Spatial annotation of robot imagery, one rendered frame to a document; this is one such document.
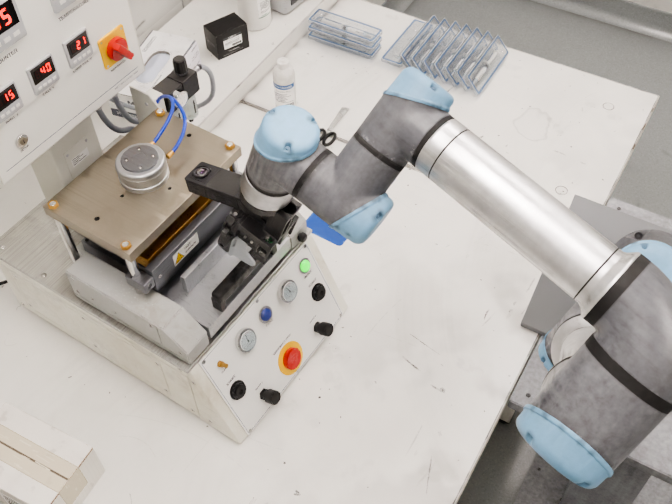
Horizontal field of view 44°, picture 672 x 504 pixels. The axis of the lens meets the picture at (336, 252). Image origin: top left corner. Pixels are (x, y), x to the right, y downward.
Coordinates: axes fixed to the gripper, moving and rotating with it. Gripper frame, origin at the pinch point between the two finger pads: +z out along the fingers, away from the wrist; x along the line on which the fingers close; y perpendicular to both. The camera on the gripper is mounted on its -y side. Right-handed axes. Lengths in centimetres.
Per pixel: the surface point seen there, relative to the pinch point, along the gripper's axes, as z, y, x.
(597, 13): 100, 26, 240
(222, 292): 2.1, 3.7, -6.3
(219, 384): 14.1, 11.6, -14.0
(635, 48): 94, 46, 228
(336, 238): 27.4, 9.6, 30.4
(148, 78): 36, -47, 39
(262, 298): 10.6, 8.1, 1.3
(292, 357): 19.2, 18.0, -0.1
